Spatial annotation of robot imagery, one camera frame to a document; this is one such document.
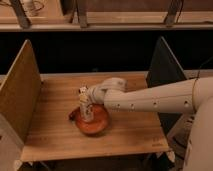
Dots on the right dark side panel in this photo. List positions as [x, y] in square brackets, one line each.
[164, 67]

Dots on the orange round bowl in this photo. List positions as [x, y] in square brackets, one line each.
[97, 125]

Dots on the left grey shelf bracket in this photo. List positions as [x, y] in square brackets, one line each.
[22, 18]

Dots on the left wooden side panel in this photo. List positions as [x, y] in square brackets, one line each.
[19, 92]

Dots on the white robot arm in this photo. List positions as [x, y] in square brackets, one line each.
[180, 97]

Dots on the small white labelled bottle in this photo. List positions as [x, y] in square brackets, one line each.
[86, 108]

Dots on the middle grey shelf bracket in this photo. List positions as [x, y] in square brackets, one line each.
[82, 13]

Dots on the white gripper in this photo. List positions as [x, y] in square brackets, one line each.
[95, 93]

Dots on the grey shelf bracket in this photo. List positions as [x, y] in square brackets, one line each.
[171, 16]
[22, 18]
[82, 13]

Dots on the right grey shelf bracket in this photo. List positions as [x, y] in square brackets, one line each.
[171, 16]

